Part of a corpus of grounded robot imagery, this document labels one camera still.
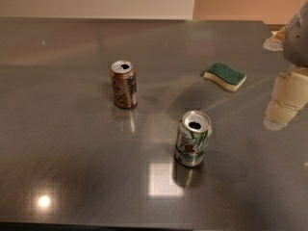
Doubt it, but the green yellow sponge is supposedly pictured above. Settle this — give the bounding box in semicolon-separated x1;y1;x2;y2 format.
203;63;246;91

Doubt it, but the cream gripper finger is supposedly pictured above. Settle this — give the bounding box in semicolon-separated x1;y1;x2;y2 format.
263;66;308;131
263;26;287;51

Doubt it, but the orange soda can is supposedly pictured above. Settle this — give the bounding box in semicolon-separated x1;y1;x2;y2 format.
110;61;138;109

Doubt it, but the green white 7up can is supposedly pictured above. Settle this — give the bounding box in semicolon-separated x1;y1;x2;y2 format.
174;111;212;167

